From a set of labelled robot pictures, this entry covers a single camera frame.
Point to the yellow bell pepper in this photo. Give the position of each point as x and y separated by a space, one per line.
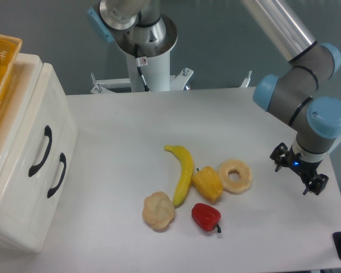
208 184

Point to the yellow banana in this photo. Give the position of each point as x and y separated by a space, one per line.
187 168

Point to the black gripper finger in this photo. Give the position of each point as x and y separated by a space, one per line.
280 156
315 184

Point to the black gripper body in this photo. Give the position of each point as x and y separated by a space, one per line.
307 171

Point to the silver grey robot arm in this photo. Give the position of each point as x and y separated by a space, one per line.
317 121

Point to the white drawer cabinet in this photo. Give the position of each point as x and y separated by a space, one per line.
24 218

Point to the black lower drawer handle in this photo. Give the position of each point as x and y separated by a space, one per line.
59 177

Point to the beige bread roll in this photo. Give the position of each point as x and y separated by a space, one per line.
158 210

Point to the white metal frame bracket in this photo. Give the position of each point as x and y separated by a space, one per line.
246 80

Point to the black top drawer handle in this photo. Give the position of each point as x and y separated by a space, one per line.
43 152

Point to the red bell pepper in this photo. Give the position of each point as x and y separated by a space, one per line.
206 217

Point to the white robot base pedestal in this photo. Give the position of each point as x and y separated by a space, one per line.
148 58

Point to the black drawer handle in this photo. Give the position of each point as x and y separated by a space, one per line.
59 177
43 152

